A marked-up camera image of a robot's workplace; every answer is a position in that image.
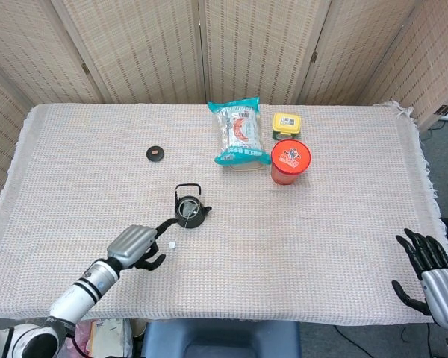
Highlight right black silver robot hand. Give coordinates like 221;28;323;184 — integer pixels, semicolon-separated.
391;228;448;331

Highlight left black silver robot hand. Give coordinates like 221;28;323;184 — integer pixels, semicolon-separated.
107;217;180;270

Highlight tea bag with string tag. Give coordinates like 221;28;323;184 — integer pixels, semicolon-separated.
167;200;199;250

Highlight black cast iron teapot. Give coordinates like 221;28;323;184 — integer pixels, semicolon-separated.
173;183;213;230

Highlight black round teapot lid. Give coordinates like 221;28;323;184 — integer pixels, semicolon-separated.
146;145;166;163

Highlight pink plastic bag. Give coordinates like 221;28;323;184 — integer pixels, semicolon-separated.
72;320;94;358

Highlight teal clear snack bag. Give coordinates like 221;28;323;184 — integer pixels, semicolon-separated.
208;96;272;172

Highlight cardboard box with papers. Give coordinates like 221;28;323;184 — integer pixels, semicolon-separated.
86;318;134;358

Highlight blue padded chair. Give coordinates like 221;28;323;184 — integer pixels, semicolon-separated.
140;318;302;358

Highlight woven pastel tablecloth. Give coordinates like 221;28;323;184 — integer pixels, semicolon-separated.
0;100;447;325

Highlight red lid plastic jar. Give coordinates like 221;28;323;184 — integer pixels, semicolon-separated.
270;139;313;186

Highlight yellow lid small container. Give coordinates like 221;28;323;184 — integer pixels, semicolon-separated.
271;112;302;142

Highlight bamboo folding screen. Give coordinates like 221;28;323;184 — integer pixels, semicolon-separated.
0;0;448;202

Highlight black floor cable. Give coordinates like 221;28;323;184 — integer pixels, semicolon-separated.
334;323;448;358

